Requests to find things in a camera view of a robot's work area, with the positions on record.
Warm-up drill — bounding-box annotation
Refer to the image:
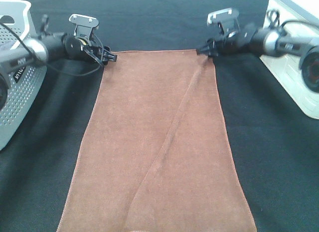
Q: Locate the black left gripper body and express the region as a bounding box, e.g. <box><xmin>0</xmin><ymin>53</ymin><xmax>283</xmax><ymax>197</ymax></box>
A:
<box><xmin>63</xmin><ymin>34</ymin><xmax>104</xmax><ymax>64</ymax></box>

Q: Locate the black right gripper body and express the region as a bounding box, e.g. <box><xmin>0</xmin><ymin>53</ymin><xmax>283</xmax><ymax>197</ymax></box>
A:
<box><xmin>209</xmin><ymin>31</ymin><xmax>249</xmax><ymax>56</ymax></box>

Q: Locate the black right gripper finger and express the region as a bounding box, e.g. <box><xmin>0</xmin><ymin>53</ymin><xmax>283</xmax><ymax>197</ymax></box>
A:
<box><xmin>198</xmin><ymin>38</ymin><xmax>215</xmax><ymax>51</ymax></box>
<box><xmin>196</xmin><ymin>49</ymin><xmax>217</xmax><ymax>58</ymax></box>

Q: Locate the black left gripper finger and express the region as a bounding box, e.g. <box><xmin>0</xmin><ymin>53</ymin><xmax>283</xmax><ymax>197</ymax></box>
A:
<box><xmin>101</xmin><ymin>46</ymin><xmax>112</xmax><ymax>55</ymax></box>
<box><xmin>101</xmin><ymin>54</ymin><xmax>117</xmax><ymax>65</ymax></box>

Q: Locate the brown microfibre towel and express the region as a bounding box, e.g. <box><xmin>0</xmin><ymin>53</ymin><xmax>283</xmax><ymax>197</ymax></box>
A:
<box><xmin>57</xmin><ymin>50</ymin><xmax>256</xmax><ymax>232</ymax></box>

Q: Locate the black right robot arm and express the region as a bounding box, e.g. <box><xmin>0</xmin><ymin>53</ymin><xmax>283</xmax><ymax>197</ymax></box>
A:
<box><xmin>196</xmin><ymin>23</ymin><xmax>319</xmax><ymax>93</ymax></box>

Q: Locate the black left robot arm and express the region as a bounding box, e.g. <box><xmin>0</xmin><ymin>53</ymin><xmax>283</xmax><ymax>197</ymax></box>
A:
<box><xmin>0</xmin><ymin>33</ymin><xmax>117</xmax><ymax>108</ymax></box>

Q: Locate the white woven storage bin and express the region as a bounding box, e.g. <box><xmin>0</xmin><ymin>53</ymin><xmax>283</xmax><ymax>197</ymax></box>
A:
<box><xmin>260</xmin><ymin>0</ymin><xmax>319</xmax><ymax>119</ymax></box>

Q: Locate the grey perforated laundry basket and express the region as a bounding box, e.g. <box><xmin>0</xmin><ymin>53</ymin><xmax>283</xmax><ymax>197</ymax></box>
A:
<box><xmin>0</xmin><ymin>0</ymin><xmax>47</xmax><ymax>149</ymax></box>

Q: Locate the black table cloth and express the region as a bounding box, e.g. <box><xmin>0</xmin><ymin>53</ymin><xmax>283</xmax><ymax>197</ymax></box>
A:
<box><xmin>0</xmin><ymin>0</ymin><xmax>319</xmax><ymax>232</ymax></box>

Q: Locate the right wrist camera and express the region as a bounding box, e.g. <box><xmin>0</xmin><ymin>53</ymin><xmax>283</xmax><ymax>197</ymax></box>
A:
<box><xmin>206</xmin><ymin>7</ymin><xmax>240</xmax><ymax>35</ymax></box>

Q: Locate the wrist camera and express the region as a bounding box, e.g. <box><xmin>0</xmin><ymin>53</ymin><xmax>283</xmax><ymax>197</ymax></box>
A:
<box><xmin>69</xmin><ymin>13</ymin><xmax>99</xmax><ymax>39</ymax></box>
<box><xmin>206</xmin><ymin>7</ymin><xmax>240</xmax><ymax>35</ymax></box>

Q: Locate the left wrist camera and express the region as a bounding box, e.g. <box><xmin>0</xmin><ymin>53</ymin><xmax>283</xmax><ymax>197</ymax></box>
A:
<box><xmin>69</xmin><ymin>13</ymin><xmax>99</xmax><ymax>39</ymax></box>

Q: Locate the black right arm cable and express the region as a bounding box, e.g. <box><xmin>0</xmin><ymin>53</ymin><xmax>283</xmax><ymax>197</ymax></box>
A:
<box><xmin>266</xmin><ymin>8</ymin><xmax>319</xmax><ymax>33</ymax></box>

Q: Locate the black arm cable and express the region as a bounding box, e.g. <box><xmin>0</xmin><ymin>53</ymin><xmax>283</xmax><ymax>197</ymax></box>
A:
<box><xmin>266</xmin><ymin>8</ymin><xmax>319</xmax><ymax>33</ymax></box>
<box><xmin>0</xmin><ymin>13</ymin><xmax>105</xmax><ymax>77</ymax></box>

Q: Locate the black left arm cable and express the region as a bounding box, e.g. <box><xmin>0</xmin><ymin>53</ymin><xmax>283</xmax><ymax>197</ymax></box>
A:
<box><xmin>0</xmin><ymin>13</ymin><xmax>105</xmax><ymax>77</ymax></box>

